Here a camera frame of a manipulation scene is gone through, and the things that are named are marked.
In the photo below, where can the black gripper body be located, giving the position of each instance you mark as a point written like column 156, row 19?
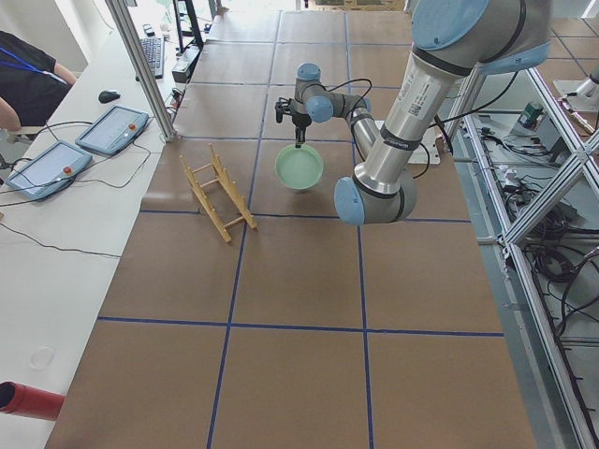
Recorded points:
column 299, row 121

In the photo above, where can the light green round plate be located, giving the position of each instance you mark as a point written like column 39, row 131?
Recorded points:
column 299, row 168

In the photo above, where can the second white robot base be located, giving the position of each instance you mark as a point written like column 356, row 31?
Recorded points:
column 580, row 95

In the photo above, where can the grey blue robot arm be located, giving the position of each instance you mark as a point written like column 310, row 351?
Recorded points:
column 450, row 38

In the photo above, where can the black keyboard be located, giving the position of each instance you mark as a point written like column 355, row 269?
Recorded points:
column 154, row 50

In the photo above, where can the far blue teach pendant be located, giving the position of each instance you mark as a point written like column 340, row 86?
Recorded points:
column 113, row 131

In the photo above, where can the blue teach pendant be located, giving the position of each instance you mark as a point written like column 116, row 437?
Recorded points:
column 51, row 171
column 113, row 131

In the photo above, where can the black computer mouse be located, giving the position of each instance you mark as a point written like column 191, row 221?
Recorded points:
column 108, row 96

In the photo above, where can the green white box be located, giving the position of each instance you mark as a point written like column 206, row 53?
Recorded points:
column 530, row 115

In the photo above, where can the near blue teach pendant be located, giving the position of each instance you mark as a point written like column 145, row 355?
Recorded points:
column 51, row 171

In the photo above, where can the person in black shirt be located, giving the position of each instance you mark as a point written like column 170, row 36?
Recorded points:
column 33, row 84

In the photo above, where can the red cylinder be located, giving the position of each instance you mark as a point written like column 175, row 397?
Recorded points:
column 27, row 401

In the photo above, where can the aluminium frame post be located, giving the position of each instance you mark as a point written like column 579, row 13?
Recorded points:
column 128, row 32

